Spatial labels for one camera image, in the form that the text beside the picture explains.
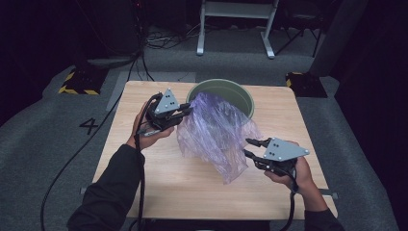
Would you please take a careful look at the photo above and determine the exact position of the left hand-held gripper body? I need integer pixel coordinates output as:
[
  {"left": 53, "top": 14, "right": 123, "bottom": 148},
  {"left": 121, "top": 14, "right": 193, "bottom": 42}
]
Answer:
[{"left": 142, "top": 88, "right": 181, "bottom": 137}]

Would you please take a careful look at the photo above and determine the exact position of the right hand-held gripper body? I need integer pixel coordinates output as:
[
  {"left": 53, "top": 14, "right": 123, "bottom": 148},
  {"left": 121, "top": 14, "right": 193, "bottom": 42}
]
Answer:
[{"left": 256, "top": 137, "right": 311, "bottom": 177}]

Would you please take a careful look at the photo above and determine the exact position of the purple plastic bag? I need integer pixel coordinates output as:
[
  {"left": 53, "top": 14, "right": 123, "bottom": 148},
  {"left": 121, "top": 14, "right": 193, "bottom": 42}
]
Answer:
[{"left": 176, "top": 91, "right": 263, "bottom": 186}]

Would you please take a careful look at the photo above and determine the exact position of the green plastic bin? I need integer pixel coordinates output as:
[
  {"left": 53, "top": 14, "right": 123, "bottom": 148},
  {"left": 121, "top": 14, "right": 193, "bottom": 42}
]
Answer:
[{"left": 186, "top": 78, "right": 256, "bottom": 119}]

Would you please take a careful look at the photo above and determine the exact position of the person's right hand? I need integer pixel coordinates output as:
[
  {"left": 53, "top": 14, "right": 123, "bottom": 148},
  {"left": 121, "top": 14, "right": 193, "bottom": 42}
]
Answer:
[{"left": 264, "top": 156, "right": 319, "bottom": 195}]

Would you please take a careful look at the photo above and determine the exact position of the person's left hand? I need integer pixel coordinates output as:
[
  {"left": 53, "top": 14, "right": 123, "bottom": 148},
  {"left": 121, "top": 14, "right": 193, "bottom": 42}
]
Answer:
[{"left": 126, "top": 102, "right": 176, "bottom": 151}]

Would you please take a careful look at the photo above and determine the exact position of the black yellow striped base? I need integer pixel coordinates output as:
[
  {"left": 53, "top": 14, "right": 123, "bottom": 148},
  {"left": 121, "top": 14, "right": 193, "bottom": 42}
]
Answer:
[
  {"left": 285, "top": 71, "right": 329, "bottom": 99},
  {"left": 58, "top": 65, "right": 109, "bottom": 96}
]

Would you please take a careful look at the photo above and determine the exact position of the white metal stand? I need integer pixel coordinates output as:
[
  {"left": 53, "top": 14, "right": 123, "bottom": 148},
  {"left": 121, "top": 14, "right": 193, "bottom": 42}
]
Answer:
[{"left": 195, "top": 0, "right": 280, "bottom": 60}]

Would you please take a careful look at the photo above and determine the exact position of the grey pillar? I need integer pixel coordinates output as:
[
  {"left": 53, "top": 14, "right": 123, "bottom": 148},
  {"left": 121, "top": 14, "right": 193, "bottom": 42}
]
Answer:
[{"left": 309, "top": 0, "right": 370, "bottom": 78}]

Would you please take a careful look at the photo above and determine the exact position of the black tripod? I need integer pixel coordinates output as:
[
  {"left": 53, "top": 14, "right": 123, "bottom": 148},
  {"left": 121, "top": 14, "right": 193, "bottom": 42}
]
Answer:
[{"left": 274, "top": 0, "right": 323, "bottom": 59}]

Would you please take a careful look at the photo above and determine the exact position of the right hand-held gripper cable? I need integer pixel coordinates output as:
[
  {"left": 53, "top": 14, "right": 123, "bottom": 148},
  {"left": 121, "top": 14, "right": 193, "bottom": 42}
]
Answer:
[{"left": 278, "top": 167, "right": 300, "bottom": 231}]

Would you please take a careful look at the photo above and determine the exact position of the hand-held gripper cable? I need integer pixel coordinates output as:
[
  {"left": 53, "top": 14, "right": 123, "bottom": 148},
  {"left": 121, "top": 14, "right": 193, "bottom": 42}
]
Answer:
[
  {"left": 134, "top": 92, "right": 163, "bottom": 231},
  {"left": 278, "top": 167, "right": 300, "bottom": 231}
]

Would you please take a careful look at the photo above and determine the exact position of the bundle of cables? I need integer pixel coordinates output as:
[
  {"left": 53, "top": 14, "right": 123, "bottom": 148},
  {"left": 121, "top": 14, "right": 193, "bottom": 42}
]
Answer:
[{"left": 143, "top": 23, "right": 201, "bottom": 51}]

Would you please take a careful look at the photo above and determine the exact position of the left hand-held gripper cable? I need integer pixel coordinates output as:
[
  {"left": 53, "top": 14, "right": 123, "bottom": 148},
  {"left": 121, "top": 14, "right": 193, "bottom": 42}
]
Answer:
[{"left": 134, "top": 92, "right": 163, "bottom": 231}]

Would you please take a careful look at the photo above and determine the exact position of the long black floor cable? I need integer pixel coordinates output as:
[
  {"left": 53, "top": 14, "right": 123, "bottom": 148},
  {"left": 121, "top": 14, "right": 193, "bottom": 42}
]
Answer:
[{"left": 39, "top": 51, "right": 143, "bottom": 231}]

